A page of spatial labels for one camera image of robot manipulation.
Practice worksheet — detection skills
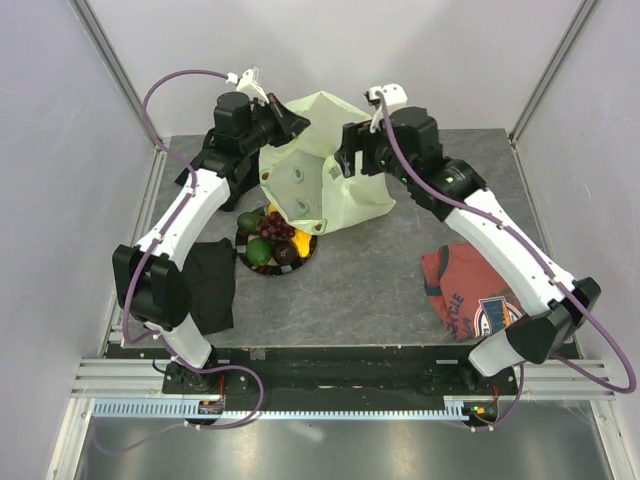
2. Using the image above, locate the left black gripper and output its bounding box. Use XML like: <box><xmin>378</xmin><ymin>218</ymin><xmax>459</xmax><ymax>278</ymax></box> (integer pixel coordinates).
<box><xmin>241</xmin><ymin>93</ymin><xmax>311</xmax><ymax>155</ymax></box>

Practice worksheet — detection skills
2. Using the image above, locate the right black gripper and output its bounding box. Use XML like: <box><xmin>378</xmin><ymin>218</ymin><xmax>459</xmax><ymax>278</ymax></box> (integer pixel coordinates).
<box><xmin>336</xmin><ymin>118</ymin><xmax>416</xmax><ymax>186</ymax></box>

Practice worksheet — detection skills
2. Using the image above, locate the light green plastic bag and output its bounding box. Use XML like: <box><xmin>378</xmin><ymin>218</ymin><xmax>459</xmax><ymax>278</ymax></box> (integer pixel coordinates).
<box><xmin>259</xmin><ymin>91</ymin><xmax>396</xmax><ymax>235</ymax></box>

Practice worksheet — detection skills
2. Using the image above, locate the purple grape bunch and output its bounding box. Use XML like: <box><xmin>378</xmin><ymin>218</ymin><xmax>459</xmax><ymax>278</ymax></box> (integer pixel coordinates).
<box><xmin>256</xmin><ymin>211</ymin><xmax>296</xmax><ymax>242</ymax></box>

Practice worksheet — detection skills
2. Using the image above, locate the yellow pear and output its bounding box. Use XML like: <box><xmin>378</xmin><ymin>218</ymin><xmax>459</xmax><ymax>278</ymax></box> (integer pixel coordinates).
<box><xmin>291</xmin><ymin>229</ymin><xmax>313</xmax><ymax>258</ymax></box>

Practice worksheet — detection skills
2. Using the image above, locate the green avocado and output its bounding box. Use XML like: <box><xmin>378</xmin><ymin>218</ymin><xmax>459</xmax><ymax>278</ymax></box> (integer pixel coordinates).
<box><xmin>237</xmin><ymin>212</ymin><xmax>263</xmax><ymax>234</ymax></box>
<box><xmin>246</xmin><ymin>237</ymin><xmax>273</xmax><ymax>267</ymax></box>

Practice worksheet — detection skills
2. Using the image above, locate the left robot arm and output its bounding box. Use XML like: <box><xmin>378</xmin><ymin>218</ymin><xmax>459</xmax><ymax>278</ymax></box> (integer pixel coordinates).
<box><xmin>112</xmin><ymin>92</ymin><xmax>311</xmax><ymax>393</ymax></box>

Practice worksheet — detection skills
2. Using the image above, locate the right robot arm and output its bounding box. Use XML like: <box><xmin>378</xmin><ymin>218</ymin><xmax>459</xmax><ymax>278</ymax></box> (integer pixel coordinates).
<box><xmin>336</xmin><ymin>107</ymin><xmax>601</xmax><ymax>394</ymax></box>

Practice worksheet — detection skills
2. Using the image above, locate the black cloth back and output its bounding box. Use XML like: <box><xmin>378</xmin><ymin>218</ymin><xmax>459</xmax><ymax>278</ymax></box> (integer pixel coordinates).
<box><xmin>190</xmin><ymin>147</ymin><xmax>260</xmax><ymax>212</ymax></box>

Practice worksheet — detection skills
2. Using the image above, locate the black cloth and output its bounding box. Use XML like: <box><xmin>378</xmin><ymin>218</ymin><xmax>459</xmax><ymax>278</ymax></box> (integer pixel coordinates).
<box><xmin>183</xmin><ymin>238</ymin><xmax>236</xmax><ymax>335</ymax></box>
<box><xmin>190</xmin><ymin>147</ymin><xmax>260</xmax><ymax>212</ymax></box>

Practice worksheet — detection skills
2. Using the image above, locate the patterned round plate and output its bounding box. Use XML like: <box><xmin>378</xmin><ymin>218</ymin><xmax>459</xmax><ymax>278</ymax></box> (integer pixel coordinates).
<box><xmin>235</xmin><ymin>205</ymin><xmax>318</xmax><ymax>276</ymax></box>

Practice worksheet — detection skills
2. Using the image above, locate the black cloth front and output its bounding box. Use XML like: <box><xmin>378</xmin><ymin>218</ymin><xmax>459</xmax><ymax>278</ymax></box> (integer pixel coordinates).
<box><xmin>183</xmin><ymin>238</ymin><xmax>236</xmax><ymax>335</ymax></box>

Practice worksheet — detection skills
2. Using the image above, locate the red printed t-shirt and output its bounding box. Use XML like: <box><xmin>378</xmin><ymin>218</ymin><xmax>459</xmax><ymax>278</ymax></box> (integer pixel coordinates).
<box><xmin>421</xmin><ymin>242</ymin><xmax>524</xmax><ymax>342</ymax></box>

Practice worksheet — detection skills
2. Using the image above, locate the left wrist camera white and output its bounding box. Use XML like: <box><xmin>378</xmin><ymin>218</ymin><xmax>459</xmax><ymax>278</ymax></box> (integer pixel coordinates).
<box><xmin>226</xmin><ymin>66</ymin><xmax>269</xmax><ymax>105</ymax></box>

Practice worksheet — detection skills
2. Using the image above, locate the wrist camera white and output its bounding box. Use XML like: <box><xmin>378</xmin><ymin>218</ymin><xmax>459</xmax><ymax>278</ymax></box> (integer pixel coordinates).
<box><xmin>364</xmin><ymin>83</ymin><xmax>408</xmax><ymax>108</ymax></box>
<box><xmin>226</xmin><ymin>66</ymin><xmax>269</xmax><ymax>105</ymax></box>

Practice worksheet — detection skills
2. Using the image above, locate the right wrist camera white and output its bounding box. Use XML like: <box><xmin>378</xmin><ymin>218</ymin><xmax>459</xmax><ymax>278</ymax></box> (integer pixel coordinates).
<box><xmin>364</xmin><ymin>83</ymin><xmax>408</xmax><ymax>108</ymax></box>

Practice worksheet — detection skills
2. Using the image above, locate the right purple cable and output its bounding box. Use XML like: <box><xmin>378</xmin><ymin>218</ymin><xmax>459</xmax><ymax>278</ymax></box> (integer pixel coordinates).
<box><xmin>372</xmin><ymin>92</ymin><xmax>637</xmax><ymax>394</ymax></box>

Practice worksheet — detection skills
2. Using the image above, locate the purple cable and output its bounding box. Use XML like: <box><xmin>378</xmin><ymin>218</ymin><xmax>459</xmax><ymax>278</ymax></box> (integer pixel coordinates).
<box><xmin>372</xmin><ymin>92</ymin><xmax>637</xmax><ymax>394</ymax></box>
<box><xmin>119</xmin><ymin>69</ymin><xmax>239</xmax><ymax>346</ymax></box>

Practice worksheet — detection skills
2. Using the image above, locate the left aluminium frame post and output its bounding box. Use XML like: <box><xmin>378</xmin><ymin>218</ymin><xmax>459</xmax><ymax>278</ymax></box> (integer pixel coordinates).
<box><xmin>69</xmin><ymin>0</ymin><xmax>160</xmax><ymax>159</ymax></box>

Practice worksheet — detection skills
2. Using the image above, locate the aluminium frame post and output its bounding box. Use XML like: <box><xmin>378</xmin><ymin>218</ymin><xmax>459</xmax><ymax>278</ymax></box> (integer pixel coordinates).
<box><xmin>69</xmin><ymin>0</ymin><xmax>160</xmax><ymax>159</ymax></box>
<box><xmin>508</xmin><ymin>0</ymin><xmax>600</xmax><ymax>148</ymax></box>

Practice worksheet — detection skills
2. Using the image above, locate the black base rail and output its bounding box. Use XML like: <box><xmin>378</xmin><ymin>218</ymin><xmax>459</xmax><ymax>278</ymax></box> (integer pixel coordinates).
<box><xmin>142</xmin><ymin>343</ymin><xmax>521</xmax><ymax>401</ymax></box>

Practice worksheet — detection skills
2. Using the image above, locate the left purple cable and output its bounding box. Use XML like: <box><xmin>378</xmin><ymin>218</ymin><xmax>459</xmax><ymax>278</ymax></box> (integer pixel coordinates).
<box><xmin>119</xmin><ymin>69</ymin><xmax>239</xmax><ymax>346</ymax></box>

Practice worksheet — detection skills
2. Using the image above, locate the right aluminium frame post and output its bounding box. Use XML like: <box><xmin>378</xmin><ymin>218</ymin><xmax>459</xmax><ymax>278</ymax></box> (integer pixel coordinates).
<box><xmin>508</xmin><ymin>0</ymin><xmax>600</xmax><ymax>148</ymax></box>

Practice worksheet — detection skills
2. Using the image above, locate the grey cable duct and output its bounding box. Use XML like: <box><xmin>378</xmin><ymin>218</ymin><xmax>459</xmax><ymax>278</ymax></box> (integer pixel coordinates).
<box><xmin>92</xmin><ymin>397</ymin><xmax>479</xmax><ymax>421</ymax></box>

